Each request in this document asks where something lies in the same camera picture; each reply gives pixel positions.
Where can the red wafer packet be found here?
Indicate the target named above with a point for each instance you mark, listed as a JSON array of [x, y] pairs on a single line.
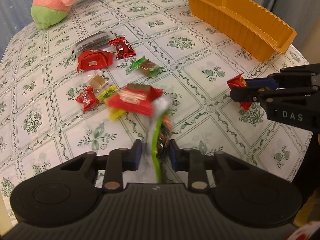
[[136, 98]]

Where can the yellow green candy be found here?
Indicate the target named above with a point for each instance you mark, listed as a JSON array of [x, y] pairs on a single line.
[[105, 96]]

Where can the pink green star plush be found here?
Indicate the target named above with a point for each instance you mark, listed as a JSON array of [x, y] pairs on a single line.
[[46, 13]]

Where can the orange plastic tray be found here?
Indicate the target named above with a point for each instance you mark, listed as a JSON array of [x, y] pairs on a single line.
[[260, 32]]

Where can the shiny red candy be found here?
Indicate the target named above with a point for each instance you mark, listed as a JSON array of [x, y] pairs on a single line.
[[123, 48]]

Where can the red gold candy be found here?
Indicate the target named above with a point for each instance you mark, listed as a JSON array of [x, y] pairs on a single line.
[[239, 82]]

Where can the small red candy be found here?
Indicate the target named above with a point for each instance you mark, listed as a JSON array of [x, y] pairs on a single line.
[[87, 98]]

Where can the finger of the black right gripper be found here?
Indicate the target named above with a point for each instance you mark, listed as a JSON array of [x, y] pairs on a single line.
[[255, 94], [290, 77]]

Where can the black snack packet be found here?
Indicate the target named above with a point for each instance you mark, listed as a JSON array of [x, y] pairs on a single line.
[[94, 41]]

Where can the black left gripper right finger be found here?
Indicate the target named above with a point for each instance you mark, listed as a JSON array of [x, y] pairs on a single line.
[[197, 164]]

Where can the large red snack packet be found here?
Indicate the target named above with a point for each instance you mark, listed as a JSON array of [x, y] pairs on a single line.
[[94, 59]]

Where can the green brown candy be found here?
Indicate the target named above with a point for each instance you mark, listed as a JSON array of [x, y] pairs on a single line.
[[147, 67]]

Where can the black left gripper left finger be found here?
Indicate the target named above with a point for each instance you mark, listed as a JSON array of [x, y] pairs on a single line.
[[114, 164]]

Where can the floral green white tablecloth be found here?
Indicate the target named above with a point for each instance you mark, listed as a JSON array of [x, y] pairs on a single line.
[[42, 125]]

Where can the white green snack bag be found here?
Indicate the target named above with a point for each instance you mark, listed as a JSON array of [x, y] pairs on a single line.
[[157, 138]]

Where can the clear brown candy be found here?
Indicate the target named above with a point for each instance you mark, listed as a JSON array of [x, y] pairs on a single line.
[[97, 83]]

